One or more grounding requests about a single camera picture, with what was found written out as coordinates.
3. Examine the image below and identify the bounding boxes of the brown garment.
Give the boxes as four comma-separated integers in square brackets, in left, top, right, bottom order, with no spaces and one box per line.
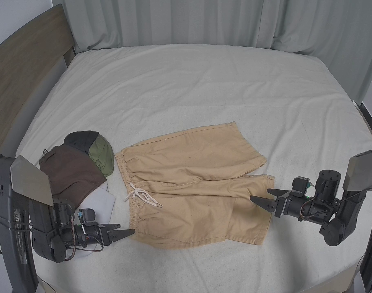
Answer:
[39,145,108,207]

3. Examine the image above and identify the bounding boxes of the bed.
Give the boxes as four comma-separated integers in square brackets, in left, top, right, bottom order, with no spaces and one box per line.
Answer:
[0,3,372,293]

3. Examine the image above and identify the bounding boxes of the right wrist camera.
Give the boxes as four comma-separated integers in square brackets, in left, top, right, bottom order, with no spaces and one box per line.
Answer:
[291,177,311,197]

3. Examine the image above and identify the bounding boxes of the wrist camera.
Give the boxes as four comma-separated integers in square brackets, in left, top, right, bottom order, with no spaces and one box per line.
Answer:
[79,208,98,227]
[291,177,311,197]

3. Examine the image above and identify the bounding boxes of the beige drawstring shorts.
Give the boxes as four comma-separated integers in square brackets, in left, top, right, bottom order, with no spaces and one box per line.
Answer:
[115,121,275,250]

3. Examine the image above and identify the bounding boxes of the black garment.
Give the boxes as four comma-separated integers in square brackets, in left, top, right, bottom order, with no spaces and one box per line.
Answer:
[64,131,100,158]

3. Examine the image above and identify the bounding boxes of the pale grey-green curtain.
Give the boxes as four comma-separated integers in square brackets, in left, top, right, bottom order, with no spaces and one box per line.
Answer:
[259,0,372,104]
[48,0,276,54]

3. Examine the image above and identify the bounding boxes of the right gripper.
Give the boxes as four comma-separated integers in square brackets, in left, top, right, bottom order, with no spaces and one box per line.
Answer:
[249,188,315,222]

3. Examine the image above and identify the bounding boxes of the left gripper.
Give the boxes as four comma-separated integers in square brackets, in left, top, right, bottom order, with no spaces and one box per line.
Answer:
[73,223,136,246]

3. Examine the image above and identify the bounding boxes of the white garment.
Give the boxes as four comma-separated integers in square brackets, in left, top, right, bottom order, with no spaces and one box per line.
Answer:
[73,182,117,259]

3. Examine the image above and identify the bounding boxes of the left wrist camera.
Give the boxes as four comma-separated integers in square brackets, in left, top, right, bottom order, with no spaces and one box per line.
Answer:
[79,208,98,227]

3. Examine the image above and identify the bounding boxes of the green garment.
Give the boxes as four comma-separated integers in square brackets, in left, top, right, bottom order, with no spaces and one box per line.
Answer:
[88,134,115,178]

